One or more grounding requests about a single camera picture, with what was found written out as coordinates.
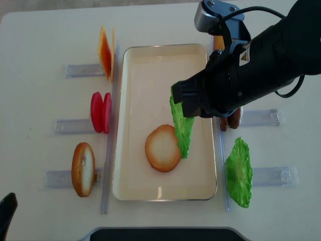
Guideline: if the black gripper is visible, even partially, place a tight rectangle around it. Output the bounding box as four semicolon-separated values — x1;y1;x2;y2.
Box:
172;49;253;118

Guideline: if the green lettuce leaf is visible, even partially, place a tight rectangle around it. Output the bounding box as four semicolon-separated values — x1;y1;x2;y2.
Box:
225;137;253;208
170;90;195;159

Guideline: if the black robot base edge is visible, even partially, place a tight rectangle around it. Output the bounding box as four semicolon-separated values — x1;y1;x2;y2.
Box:
90;228;244;240

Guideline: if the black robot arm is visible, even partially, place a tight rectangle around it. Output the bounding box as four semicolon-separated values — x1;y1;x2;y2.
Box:
172;1;320;118

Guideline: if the brown meat patty front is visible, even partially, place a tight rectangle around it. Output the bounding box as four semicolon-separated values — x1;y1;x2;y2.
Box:
220;117;228;132

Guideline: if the brown meat patty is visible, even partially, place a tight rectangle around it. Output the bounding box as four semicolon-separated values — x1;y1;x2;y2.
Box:
227;108;242;129
220;117;228;132

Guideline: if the brown meat patty back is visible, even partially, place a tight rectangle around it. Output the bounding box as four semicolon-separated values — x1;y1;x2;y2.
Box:
227;108;242;129

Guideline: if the bread slice on tray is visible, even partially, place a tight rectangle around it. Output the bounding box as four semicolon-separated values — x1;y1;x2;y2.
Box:
145;125;181;172

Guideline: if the upright bread slice right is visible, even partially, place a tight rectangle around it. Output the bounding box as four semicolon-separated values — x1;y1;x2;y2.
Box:
213;36;225;50

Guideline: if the upright bread slice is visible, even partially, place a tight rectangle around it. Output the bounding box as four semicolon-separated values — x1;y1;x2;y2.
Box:
213;36;225;50
71;142;95;197

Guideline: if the red tomato slice inner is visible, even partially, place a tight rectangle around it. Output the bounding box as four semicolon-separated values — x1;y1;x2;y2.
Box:
102;93;112;134

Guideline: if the red tomato slice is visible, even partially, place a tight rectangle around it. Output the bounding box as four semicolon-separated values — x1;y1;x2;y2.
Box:
102;93;112;134
90;92;103;133

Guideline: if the green lettuce leaf in rack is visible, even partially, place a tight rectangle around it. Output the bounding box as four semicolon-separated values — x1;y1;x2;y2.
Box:
225;137;253;208

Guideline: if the red tomato slice outer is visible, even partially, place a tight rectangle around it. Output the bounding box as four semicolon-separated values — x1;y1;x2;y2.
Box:
90;92;103;133

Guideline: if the orange cheese slice left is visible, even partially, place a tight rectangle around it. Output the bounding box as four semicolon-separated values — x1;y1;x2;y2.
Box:
97;26;111;79

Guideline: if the upright bread slice left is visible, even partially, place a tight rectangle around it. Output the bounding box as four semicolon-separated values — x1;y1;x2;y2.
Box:
71;142;95;197

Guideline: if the cream rectangular tray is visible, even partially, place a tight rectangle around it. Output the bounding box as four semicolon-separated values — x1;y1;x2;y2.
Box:
112;44;217;201

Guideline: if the clear acrylic rack right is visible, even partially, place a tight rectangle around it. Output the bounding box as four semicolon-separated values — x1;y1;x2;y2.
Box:
209;36;300;211

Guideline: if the clear acrylic rack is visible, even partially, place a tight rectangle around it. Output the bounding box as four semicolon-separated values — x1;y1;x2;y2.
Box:
45;43;120;213
209;36;300;211

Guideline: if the clear acrylic rack left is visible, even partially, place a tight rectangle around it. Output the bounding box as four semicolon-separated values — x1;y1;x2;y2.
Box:
45;43;120;213

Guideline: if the black object lower left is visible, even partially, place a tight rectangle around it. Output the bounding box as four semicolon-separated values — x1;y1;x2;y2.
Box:
0;192;18;240

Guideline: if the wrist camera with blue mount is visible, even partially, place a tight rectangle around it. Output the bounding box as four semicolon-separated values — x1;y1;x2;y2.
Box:
194;1;251;42

